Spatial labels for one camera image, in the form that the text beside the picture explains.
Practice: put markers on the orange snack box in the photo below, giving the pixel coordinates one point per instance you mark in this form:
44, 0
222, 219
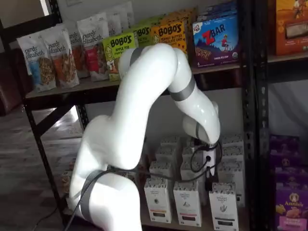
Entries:
288, 43

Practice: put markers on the black metal shelving rack frame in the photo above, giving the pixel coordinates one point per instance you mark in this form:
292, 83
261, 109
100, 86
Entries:
262, 120
247, 108

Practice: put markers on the white plastic sheet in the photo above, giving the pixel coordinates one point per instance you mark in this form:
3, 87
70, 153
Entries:
288, 108

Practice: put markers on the orange purely elizabeth granola bag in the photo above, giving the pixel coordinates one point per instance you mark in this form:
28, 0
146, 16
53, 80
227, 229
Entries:
79, 56
62, 60

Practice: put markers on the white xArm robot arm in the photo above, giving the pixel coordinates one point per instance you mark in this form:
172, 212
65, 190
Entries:
144, 96

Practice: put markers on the dark brown couch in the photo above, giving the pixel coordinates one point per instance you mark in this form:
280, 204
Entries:
12, 91

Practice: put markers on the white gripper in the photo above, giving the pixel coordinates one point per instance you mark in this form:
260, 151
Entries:
210, 152

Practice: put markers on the white granola bag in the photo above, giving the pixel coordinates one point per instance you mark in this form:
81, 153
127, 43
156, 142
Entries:
114, 24
127, 14

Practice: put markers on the red purely elizabeth granola bag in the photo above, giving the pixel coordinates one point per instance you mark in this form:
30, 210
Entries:
96, 48

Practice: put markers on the blue purple ZBar box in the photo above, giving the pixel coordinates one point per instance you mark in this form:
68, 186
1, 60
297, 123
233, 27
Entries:
216, 9
216, 41

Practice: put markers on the green Bobo's apple pie box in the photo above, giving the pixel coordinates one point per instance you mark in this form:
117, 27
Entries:
115, 45
144, 33

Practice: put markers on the green oatmeal box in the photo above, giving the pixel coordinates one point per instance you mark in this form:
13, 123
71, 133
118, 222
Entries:
66, 180

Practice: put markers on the purple Annie's snack box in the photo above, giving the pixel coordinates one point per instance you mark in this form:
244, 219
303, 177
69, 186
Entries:
292, 211
292, 179
284, 144
290, 162

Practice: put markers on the blue purely elizabeth granola bag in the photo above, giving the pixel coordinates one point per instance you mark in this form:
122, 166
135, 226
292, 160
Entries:
36, 62

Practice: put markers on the white tea box yellow strip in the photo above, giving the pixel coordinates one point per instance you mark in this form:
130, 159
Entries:
170, 142
161, 168
166, 154
157, 202

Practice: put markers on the yellow Bobo's peanut butter box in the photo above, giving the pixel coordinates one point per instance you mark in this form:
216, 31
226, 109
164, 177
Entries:
168, 31
183, 14

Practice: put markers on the white tea box green strip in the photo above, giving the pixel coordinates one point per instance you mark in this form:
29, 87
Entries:
232, 140
233, 154
232, 178
223, 207

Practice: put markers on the white tea box pink strip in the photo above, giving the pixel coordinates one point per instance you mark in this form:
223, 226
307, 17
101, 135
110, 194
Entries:
188, 153
190, 172
187, 204

